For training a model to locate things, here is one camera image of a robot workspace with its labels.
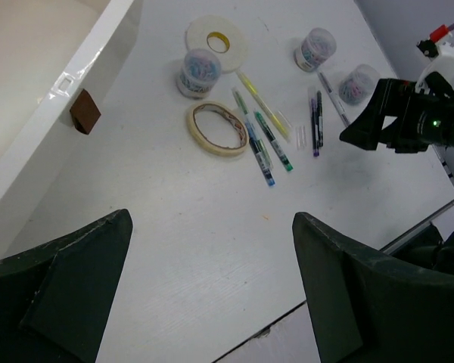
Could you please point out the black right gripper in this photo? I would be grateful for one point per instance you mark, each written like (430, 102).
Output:
(429, 119)

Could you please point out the clear pen cap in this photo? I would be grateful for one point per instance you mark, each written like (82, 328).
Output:
(300, 132)

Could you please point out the black gel pen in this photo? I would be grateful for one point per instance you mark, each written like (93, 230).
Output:
(319, 117)

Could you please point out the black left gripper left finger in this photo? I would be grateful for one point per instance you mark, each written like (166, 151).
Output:
(55, 299)

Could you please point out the clear jar of paper clips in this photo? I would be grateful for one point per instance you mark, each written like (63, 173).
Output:
(199, 72)

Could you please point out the yellow highlighter pen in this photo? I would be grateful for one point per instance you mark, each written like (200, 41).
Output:
(277, 119)

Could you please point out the beige masking tape roll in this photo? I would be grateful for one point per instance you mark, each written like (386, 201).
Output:
(228, 115)

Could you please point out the grey white pen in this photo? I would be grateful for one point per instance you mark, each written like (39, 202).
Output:
(334, 98)

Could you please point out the light green pen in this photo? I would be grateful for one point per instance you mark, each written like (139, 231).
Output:
(240, 101)

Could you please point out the blue gel pen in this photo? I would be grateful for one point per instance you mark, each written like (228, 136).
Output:
(258, 153)

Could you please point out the purple gel pen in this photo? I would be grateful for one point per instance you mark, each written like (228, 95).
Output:
(314, 127)

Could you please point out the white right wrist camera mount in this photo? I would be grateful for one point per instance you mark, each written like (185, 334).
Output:
(439, 50)

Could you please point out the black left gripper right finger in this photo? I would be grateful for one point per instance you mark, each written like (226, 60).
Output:
(369, 306)

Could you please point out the green gel pen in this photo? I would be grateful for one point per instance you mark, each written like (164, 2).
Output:
(273, 141)

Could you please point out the clear paper clip jar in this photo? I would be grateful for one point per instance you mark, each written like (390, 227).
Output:
(318, 46)
(358, 84)

